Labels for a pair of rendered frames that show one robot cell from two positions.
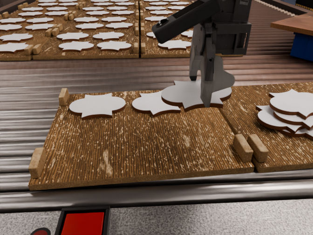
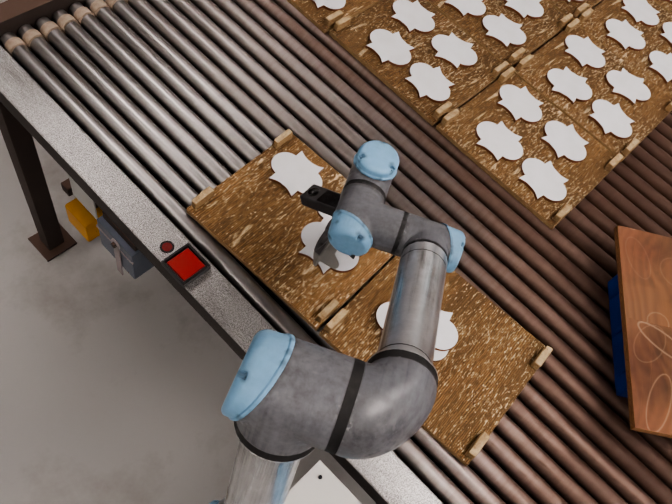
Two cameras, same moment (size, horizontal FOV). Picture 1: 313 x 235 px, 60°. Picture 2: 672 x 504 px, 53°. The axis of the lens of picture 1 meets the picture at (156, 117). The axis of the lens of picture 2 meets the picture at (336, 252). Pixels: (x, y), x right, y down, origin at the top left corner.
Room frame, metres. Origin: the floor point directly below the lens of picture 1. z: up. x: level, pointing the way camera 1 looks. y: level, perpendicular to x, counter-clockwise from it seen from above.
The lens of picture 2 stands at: (-0.16, -0.46, 2.27)
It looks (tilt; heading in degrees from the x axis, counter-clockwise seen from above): 59 degrees down; 29
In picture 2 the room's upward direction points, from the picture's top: 22 degrees clockwise
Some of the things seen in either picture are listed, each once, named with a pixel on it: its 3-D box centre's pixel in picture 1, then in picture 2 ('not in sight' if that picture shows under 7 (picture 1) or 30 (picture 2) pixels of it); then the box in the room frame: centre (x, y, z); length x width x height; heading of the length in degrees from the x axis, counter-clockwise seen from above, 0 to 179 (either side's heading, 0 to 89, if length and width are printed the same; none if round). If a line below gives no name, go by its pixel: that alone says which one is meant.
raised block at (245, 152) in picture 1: (242, 147); (327, 311); (0.42, -0.17, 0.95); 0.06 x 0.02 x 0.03; 7
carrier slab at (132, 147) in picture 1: (139, 126); (302, 223); (0.54, 0.04, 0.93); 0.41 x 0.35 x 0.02; 97
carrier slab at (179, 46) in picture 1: (186, 39); (531, 141); (1.22, -0.13, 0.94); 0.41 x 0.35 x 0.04; 93
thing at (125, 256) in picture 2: not in sight; (130, 241); (0.24, 0.31, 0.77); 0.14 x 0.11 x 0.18; 93
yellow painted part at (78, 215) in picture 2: not in sight; (85, 199); (0.22, 0.49, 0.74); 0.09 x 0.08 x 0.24; 93
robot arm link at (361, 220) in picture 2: not in sight; (365, 222); (0.41, -0.17, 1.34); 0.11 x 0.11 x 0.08; 31
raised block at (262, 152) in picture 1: (256, 147); (336, 320); (0.42, -0.20, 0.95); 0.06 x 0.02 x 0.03; 7
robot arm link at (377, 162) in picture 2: not in sight; (371, 174); (0.49, -0.11, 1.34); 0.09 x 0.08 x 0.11; 31
